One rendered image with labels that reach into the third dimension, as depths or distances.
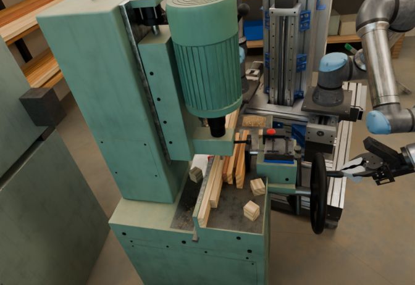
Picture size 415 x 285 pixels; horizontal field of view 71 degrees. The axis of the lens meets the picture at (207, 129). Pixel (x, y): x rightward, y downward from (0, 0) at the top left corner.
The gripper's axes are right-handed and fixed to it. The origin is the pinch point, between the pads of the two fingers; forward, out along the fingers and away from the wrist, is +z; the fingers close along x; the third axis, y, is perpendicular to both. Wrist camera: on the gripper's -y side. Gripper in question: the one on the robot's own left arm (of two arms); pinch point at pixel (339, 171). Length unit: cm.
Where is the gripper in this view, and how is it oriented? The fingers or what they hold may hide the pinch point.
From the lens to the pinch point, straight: 108.3
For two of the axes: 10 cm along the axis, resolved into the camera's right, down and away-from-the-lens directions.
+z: -7.7, 3.6, 5.3
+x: 2.1, -6.4, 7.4
